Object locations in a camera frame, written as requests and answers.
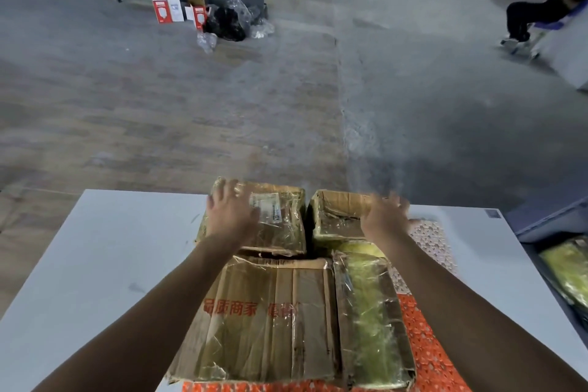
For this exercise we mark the person's right hand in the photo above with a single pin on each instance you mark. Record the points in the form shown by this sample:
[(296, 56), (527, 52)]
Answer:
[(386, 221)]

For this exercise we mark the person's left hand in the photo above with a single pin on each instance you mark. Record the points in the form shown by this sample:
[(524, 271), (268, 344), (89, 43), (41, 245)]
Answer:
[(232, 212)]

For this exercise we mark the taped brown parcel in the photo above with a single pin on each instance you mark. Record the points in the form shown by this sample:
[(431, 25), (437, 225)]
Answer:
[(340, 217)]

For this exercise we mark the taped parcel with white label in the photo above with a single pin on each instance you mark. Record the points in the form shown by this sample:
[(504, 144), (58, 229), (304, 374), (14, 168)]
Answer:
[(285, 231)]

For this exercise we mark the green taped parcel tall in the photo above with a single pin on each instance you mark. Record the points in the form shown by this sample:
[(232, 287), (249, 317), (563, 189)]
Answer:
[(372, 323)]

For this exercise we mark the large taped carton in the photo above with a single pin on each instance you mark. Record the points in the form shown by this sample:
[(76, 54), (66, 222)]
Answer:
[(275, 313)]

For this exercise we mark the yellow parcel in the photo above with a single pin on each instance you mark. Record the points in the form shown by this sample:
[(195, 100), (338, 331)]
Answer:
[(567, 267)]

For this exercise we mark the person's right forearm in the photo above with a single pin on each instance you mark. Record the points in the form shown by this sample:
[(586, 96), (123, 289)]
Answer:
[(482, 327)]

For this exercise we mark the person's left forearm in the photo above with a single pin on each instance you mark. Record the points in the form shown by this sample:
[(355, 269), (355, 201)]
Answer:
[(147, 327)]

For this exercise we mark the white perforated plastic mat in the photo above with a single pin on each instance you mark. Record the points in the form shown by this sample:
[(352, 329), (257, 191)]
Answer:
[(434, 244)]

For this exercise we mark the grey square table sticker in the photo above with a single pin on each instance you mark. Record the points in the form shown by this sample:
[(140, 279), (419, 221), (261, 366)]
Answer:
[(492, 213)]

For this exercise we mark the white table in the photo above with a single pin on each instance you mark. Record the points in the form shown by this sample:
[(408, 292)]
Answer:
[(115, 231)]

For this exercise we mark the orange perforated plastic mat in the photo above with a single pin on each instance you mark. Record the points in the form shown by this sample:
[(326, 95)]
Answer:
[(432, 359)]

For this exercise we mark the dark blue metal shelf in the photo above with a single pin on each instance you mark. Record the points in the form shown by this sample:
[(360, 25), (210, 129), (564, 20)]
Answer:
[(542, 221)]

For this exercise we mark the clear plastic bag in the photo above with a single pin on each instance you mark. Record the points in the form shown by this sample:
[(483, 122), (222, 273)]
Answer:
[(206, 42), (239, 9), (262, 29)]

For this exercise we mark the black rubbish bag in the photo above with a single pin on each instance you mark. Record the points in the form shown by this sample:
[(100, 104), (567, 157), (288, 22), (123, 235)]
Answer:
[(225, 26)]

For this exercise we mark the small red white carton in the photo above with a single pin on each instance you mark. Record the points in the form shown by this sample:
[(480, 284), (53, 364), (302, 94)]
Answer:
[(199, 19)]

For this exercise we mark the tall red white carton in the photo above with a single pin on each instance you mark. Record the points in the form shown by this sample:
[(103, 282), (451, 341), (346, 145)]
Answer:
[(161, 10)]

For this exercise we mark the blue plastic chair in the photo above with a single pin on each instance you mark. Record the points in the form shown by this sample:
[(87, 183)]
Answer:
[(558, 25)]

